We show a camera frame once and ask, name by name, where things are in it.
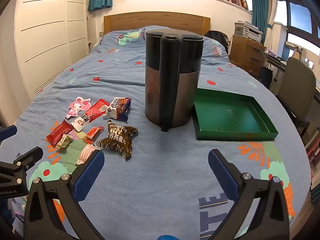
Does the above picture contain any white sheer curtain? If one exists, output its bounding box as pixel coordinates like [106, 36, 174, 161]
[261, 0, 278, 49]

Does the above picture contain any white wardrobe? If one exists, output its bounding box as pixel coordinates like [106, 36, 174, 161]
[0, 0, 97, 110]

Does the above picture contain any white printer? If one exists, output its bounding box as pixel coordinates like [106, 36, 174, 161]
[234, 21, 263, 42]

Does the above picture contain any white brown cookie packet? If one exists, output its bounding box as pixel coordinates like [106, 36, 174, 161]
[103, 97, 132, 121]

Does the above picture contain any brown oat snack packet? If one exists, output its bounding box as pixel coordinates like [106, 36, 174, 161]
[96, 120, 139, 160]

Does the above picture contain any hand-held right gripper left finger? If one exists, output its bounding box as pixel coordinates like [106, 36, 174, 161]
[24, 150, 105, 240]

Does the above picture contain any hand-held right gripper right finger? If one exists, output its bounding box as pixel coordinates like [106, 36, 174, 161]
[208, 149, 290, 240]

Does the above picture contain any dark framed window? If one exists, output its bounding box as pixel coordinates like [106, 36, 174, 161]
[274, 0, 320, 58]

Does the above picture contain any desk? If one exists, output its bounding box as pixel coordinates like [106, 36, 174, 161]
[262, 50, 320, 93]

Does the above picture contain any black shopping bag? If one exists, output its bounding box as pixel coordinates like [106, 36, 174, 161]
[259, 62, 273, 89]

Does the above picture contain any long red white snack packet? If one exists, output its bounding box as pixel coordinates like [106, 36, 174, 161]
[71, 98, 110, 132]

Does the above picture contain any printed blue blanket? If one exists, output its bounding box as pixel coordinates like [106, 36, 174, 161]
[0, 25, 312, 240]

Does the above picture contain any grey chair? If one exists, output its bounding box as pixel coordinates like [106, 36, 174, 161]
[275, 57, 317, 138]

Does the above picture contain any green tray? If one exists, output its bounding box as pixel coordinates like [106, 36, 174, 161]
[192, 88, 279, 141]

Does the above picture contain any pink cartoon character packet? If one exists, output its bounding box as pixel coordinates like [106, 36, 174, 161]
[65, 97, 91, 119]

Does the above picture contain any black backpack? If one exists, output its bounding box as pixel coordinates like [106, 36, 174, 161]
[204, 30, 229, 55]

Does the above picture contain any black electric kettle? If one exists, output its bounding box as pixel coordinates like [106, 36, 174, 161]
[145, 29, 204, 132]

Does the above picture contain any small orange candy packet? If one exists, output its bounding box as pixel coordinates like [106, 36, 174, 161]
[82, 126, 105, 143]

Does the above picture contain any wooden headboard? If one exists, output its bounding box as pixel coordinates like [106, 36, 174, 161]
[104, 12, 211, 34]

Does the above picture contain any pink striped candy packet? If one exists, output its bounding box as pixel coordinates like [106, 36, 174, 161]
[75, 146, 102, 165]

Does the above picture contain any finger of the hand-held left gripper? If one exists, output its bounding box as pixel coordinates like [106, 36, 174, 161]
[0, 125, 18, 142]
[14, 146, 44, 178]

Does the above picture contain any small beige candy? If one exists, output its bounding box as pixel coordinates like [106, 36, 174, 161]
[55, 134, 73, 148]

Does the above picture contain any wooden dresser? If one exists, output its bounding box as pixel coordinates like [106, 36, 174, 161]
[229, 34, 267, 77]

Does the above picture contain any red square snack packet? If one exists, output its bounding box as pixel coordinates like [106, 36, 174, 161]
[46, 120, 74, 148]

